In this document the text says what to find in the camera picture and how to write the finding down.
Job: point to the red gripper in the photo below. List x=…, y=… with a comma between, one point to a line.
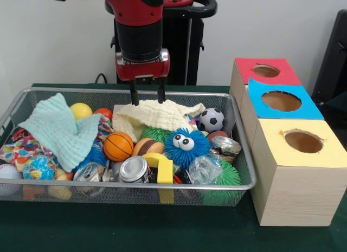
x=142, y=71

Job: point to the cream yellow waffle cloth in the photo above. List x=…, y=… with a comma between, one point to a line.
x=152, y=116

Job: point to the mint green waffle cloth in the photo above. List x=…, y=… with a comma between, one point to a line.
x=59, y=130

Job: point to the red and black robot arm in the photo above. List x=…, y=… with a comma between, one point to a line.
x=138, y=40

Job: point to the wooden box with three holes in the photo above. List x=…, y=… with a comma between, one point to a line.
x=298, y=192

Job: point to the orange red ball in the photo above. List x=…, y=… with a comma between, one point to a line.
x=103, y=113

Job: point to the small orange basketball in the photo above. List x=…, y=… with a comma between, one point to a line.
x=118, y=147

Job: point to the small black white soccer ball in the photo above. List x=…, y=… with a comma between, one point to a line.
x=211, y=120

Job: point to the yellow ball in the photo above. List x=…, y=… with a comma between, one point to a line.
x=81, y=111

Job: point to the blue fuzzy ball with eyes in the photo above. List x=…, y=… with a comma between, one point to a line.
x=187, y=153

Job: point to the silver metal can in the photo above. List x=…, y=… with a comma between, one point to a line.
x=133, y=169

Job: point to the yellow plastic block toy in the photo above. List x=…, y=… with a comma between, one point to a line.
x=164, y=169

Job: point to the green spiky ball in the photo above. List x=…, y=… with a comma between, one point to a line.
x=227, y=176

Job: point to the dark green table cloth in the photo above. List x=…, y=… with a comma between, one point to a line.
x=135, y=230

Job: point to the black chair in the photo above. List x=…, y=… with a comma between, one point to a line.
x=333, y=57

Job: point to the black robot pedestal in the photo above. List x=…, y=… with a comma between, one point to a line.
x=184, y=40

